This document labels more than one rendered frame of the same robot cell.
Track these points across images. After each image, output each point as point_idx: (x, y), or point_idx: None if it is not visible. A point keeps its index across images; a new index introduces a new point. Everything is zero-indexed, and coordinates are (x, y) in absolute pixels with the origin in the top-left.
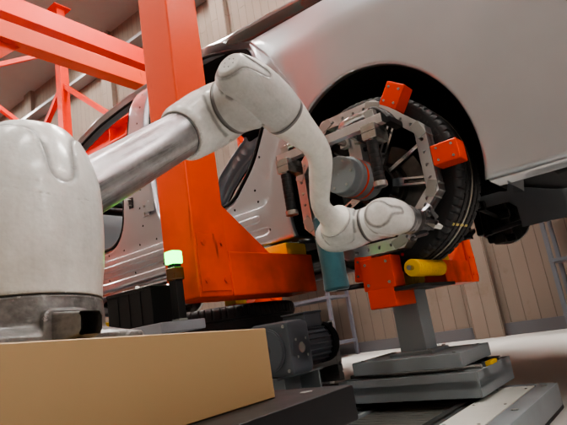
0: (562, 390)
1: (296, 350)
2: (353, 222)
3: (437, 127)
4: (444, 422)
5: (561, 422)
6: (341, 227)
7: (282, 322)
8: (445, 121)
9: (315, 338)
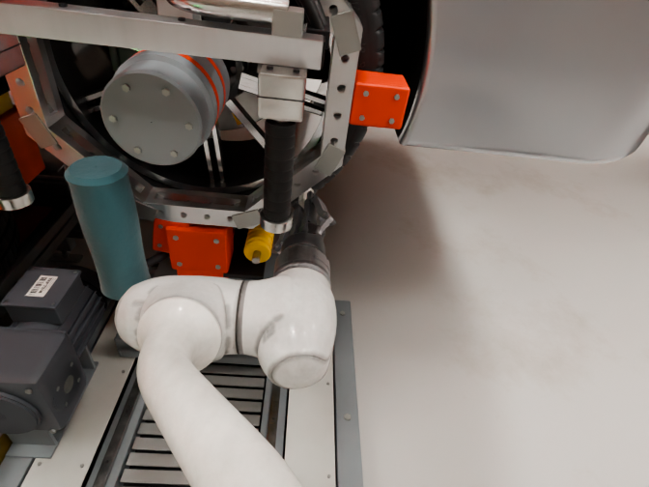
0: (328, 257)
1: (61, 400)
2: (227, 342)
3: (368, 16)
4: (285, 459)
5: (358, 366)
6: (202, 366)
7: (24, 381)
8: None
9: (80, 330)
